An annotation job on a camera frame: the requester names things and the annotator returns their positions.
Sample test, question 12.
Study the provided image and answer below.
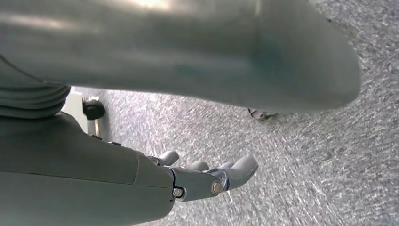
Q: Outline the black caster wheel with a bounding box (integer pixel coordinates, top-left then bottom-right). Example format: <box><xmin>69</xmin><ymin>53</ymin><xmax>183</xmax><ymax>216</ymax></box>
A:
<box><xmin>82</xmin><ymin>99</ymin><xmax>106</xmax><ymax>121</ymax></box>

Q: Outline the small grey metal piece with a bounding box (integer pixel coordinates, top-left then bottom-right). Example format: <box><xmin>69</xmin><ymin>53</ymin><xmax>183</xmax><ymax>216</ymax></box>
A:
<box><xmin>247</xmin><ymin>107</ymin><xmax>279</xmax><ymax>122</ymax></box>

